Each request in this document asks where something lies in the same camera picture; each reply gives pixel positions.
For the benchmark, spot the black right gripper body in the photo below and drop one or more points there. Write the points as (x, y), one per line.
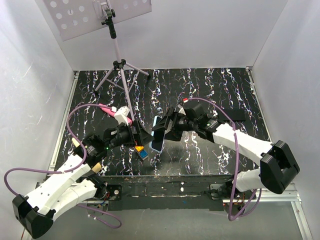
(182, 124)

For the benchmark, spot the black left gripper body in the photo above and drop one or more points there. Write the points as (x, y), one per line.
(124, 136)

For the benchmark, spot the light blue phone case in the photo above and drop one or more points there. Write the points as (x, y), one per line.
(157, 147)

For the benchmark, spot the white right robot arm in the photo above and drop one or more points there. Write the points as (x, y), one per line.
(277, 166)

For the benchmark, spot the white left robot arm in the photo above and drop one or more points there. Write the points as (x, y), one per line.
(73, 183)

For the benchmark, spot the orange and blue toy blocks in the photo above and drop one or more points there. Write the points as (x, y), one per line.
(141, 152)

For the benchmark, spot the pink cylindrical stick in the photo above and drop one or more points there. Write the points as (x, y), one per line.
(109, 110)

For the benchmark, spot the black flat rectangular object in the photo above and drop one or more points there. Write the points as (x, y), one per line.
(236, 115)

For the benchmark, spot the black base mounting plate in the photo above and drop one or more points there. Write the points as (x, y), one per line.
(161, 192)

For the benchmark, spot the lilac music stand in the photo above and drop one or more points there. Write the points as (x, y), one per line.
(75, 18)

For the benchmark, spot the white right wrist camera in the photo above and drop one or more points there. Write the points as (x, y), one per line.
(180, 107)

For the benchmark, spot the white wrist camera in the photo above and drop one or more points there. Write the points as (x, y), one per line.
(180, 107)
(121, 116)

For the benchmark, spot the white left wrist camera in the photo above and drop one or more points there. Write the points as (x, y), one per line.
(121, 116)

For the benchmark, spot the wooden handled tool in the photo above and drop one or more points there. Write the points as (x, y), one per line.
(97, 168)

